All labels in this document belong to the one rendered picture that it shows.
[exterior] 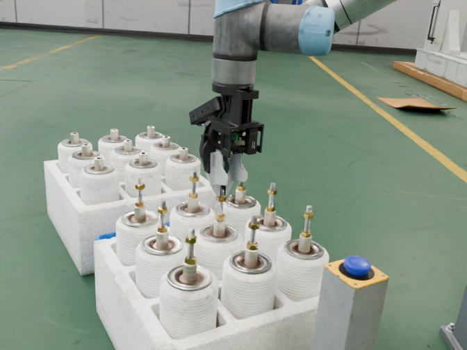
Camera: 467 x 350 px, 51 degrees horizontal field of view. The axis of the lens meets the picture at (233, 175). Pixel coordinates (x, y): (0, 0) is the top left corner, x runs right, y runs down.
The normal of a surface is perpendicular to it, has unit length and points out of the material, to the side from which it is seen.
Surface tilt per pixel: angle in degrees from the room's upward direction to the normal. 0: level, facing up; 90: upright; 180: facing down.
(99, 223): 90
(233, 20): 87
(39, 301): 0
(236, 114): 90
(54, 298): 0
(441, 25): 90
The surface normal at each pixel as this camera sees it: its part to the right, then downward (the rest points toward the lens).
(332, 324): -0.86, 0.12
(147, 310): 0.07, -0.94
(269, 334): 0.50, 0.33
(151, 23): 0.02, 0.36
